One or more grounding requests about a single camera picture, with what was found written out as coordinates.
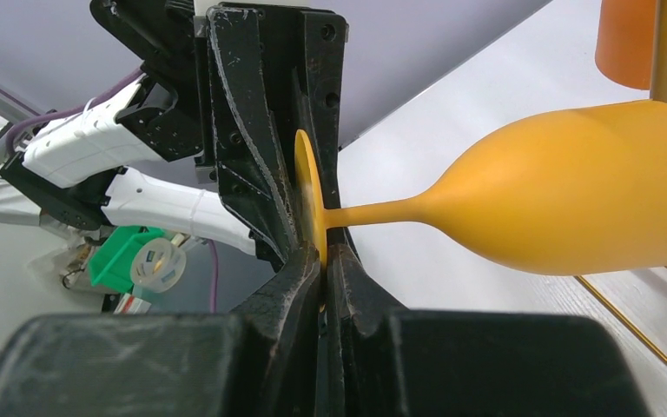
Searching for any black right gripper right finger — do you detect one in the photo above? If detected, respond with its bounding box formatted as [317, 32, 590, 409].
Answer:
[327, 244, 650, 416]

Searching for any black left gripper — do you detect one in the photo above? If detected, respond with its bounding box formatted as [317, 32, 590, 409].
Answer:
[89, 1, 357, 271]

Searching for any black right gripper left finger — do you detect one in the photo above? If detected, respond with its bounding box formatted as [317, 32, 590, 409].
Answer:
[0, 245, 320, 416]

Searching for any yellow wine glass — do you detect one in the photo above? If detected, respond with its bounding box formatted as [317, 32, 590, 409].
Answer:
[294, 99, 667, 277]

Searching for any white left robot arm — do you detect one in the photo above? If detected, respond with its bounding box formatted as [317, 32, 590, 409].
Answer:
[0, 1, 348, 268]

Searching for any orange wine glass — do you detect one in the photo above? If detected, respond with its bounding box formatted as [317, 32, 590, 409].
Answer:
[595, 0, 657, 90]

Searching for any green plastic bin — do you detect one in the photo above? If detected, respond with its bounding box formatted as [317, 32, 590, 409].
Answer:
[88, 226, 165, 294]

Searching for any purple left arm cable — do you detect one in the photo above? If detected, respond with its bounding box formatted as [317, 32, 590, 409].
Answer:
[3, 66, 220, 314]

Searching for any gold wire glass rack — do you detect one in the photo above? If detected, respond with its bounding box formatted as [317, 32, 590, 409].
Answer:
[573, 0, 667, 371]

